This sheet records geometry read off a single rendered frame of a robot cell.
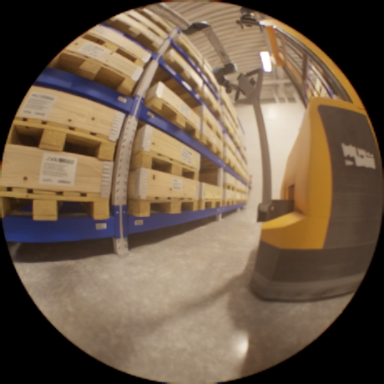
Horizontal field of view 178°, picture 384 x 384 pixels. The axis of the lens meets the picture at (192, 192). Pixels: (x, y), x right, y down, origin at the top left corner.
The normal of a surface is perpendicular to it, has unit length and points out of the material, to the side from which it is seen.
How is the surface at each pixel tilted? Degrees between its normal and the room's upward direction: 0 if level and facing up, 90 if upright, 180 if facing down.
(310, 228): 90
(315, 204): 90
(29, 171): 90
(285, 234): 90
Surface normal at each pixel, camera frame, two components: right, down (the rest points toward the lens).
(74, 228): 0.84, 0.02
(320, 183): -0.55, -0.06
